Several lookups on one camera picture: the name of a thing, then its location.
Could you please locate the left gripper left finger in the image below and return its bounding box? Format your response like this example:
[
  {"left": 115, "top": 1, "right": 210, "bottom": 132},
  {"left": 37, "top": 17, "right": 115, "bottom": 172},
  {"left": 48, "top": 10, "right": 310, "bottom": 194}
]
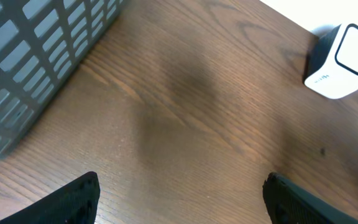
[{"left": 0, "top": 171, "right": 100, "bottom": 224}]

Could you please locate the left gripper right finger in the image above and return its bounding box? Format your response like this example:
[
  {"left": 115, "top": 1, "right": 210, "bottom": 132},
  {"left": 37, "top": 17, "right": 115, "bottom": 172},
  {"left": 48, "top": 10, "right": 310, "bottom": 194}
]
[{"left": 262, "top": 172, "right": 358, "bottom": 224}]

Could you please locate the white barcode scanner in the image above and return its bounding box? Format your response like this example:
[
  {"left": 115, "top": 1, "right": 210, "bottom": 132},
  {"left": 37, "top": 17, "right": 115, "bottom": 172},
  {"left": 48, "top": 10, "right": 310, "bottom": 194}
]
[{"left": 304, "top": 23, "right": 358, "bottom": 100}]

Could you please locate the grey plastic mesh basket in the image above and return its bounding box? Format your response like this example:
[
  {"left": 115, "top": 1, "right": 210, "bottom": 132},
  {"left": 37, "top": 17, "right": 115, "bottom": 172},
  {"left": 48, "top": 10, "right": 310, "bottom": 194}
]
[{"left": 0, "top": 0, "right": 126, "bottom": 160}]

